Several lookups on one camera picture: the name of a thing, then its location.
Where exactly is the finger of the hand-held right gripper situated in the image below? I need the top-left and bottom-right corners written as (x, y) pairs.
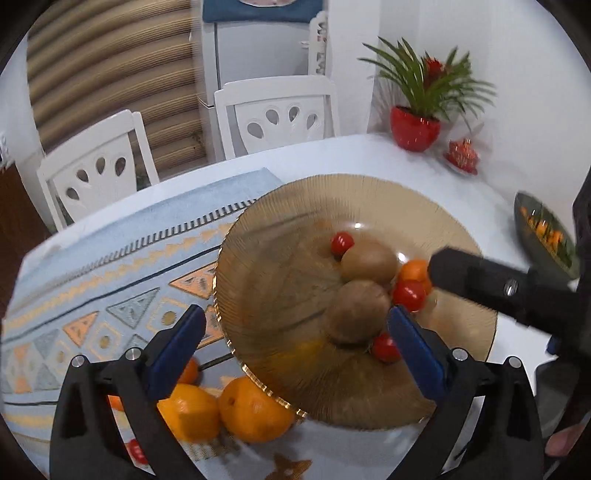
top-left (427, 247), bottom-right (537, 326)

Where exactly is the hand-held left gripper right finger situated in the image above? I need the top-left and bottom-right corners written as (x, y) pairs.
top-left (387, 305), bottom-right (544, 480)

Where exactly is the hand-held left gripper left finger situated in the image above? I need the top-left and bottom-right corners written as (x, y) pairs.
top-left (50, 305), bottom-right (208, 480)

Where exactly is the red cherry tomato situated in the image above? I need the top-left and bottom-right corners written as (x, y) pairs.
top-left (392, 279), bottom-right (428, 312)
top-left (127, 438), bottom-right (149, 465)
top-left (372, 333), bottom-right (402, 363)
top-left (331, 232), bottom-right (355, 256)

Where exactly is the large orange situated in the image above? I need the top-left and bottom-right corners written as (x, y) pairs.
top-left (218, 376), bottom-right (296, 444)
top-left (157, 383), bottom-right (221, 444)

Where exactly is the large brown kiwi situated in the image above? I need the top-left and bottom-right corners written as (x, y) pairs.
top-left (323, 279), bottom-right (392, 346)

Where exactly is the small brown kiwi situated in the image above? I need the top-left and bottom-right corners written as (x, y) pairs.
top-left (341, 240), bottom-right (399, 286)

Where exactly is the amber ribbed glass bowl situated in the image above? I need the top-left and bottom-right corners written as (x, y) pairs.
top-left (213, 173), bottom-right (499, 430)

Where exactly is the person's right hand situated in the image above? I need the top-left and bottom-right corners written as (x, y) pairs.
top-left (545, 421), bottom-right (591, 459)

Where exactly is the grey oval dish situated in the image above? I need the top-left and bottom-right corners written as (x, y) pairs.
top-left (513, 191), bottom-right (580, 280)

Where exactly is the patterned blue tablecloth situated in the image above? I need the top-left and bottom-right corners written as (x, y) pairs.
top-left (0, 167), bottom-right (352, 480)

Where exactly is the red ornament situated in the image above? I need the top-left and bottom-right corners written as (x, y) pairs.
top-left (444, 137), bottom-right (481, 175)

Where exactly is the red plant pot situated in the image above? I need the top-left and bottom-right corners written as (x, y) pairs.
top-left (390, 106), bottom-right (441, 152)

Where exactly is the green potted plant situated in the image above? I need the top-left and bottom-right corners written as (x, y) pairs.
top-left (359, 38), bottom-right (497, 132)

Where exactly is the brown wooden cabinet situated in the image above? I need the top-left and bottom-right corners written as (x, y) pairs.
top-left (0, 159), bottom-right (33, 296)

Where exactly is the white dining chair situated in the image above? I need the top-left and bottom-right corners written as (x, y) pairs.
top-left (37, 110), bottom-right (160, 233)
top-left (213, 75), bottom-right (341, 160)

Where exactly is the white low cabinet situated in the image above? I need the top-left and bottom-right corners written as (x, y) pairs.
top-left (16, 150), bottom-right (51, 222)

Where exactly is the white carved panel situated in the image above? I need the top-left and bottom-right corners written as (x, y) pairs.
top-left (300, 11), bottom-right (329, 77)

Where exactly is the striped brown curtain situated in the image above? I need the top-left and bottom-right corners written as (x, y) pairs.
top-left (25, 0), bottom-right (208, 178)

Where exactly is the white fridge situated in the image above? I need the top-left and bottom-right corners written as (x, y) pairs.
top-left (198, 14), bottom-right (324, 160)

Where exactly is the blue cloth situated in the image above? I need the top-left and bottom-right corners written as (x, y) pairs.
top-left (202, 0), bottom-right (323, 25)

